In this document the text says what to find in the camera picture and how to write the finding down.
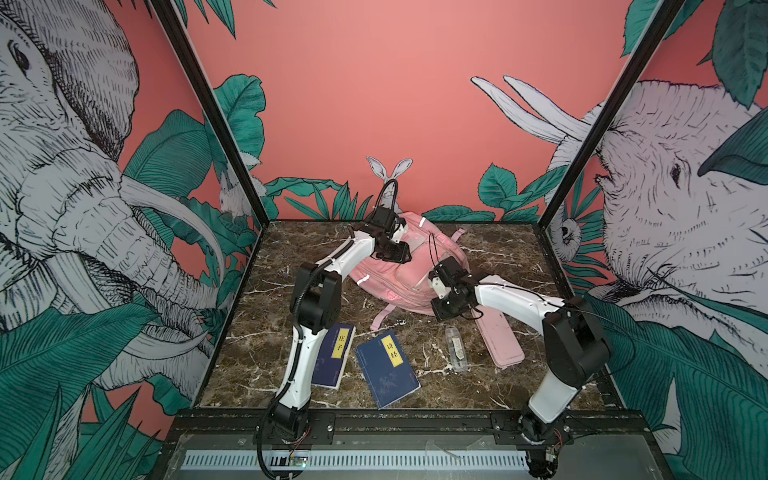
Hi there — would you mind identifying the pink student backpack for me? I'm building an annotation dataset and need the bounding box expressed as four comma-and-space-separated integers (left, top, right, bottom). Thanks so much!
350, 212, 469, 331

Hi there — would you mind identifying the dark blue book yellow label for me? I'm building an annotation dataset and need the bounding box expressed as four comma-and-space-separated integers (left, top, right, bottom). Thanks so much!
355, 330, 421, 409

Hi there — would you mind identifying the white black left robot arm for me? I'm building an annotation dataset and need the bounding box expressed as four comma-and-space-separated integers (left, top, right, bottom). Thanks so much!
267, 230, 412, 440

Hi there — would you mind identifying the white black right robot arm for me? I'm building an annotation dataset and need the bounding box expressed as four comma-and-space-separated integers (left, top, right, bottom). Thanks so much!
428, 273, 613, 445

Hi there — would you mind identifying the clear plastic small case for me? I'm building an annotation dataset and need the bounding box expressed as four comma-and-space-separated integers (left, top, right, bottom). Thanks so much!
445, 326, 470, 372

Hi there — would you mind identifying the pink pencil case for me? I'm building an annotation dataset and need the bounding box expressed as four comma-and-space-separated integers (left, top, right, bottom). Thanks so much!
475, 306, 525, 369

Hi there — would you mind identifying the dark blue book left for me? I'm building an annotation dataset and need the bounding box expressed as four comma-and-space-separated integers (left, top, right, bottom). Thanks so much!
312, 323, 356, 390

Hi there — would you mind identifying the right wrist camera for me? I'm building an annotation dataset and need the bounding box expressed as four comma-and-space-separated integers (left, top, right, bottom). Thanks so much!
428, 256, 470, 299

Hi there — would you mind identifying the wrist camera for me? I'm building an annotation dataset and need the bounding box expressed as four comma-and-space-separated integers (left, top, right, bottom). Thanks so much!
361, 206, 407, 242
428, 256, 470, 299

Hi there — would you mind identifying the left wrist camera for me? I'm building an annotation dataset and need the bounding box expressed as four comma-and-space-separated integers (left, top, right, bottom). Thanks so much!
361, 206, 407, 242

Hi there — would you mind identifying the black left corner frame post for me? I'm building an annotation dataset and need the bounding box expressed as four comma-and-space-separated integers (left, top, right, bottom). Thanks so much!
150, 0, 270, 228

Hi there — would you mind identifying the black corner frame post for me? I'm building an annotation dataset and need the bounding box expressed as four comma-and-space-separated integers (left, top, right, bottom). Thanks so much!
150, 0, 270, 228
537, 0, 685, 230

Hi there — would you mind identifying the white perforated cable tray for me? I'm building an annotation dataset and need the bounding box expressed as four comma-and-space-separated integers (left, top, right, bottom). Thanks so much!
180, 450, 528, 472

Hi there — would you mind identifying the black front mounting rail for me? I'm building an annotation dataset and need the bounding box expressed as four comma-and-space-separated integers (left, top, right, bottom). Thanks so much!
166, 408, 650, 449

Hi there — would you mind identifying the black right corner frame post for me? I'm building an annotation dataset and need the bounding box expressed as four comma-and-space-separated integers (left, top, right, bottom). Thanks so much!
537, 0, 685, 230

